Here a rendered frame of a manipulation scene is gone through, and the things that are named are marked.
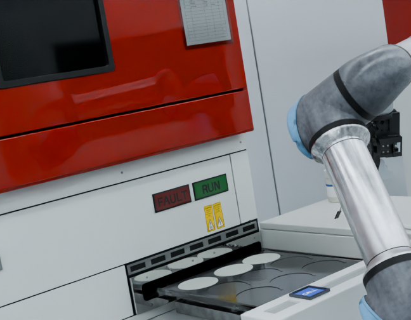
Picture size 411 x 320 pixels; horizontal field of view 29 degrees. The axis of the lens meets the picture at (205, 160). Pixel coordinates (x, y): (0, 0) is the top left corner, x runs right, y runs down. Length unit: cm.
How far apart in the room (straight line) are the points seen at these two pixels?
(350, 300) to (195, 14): 87
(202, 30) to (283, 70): 238
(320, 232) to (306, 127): 61
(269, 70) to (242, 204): 222
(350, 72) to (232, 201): 78
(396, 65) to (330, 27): 323
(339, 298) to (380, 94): 39
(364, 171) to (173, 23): 77
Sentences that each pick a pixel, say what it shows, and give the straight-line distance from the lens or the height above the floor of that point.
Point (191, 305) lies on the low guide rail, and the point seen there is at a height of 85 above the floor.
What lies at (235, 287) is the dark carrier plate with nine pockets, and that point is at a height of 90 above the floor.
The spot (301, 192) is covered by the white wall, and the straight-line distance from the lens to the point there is 449.
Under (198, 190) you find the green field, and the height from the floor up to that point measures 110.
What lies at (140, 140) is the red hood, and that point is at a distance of 192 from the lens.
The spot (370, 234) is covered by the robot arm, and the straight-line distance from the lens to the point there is 137.
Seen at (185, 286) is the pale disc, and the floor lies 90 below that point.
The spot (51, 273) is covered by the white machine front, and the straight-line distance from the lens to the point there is 187.
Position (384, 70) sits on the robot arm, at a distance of 149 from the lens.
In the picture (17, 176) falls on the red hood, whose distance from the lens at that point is 176.
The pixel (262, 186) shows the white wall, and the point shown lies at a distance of 427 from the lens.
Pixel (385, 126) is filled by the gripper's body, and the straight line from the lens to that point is 206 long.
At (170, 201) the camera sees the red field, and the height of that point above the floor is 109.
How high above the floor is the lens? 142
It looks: 7 degrees down
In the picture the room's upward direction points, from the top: 9 degrees counter-clockwise
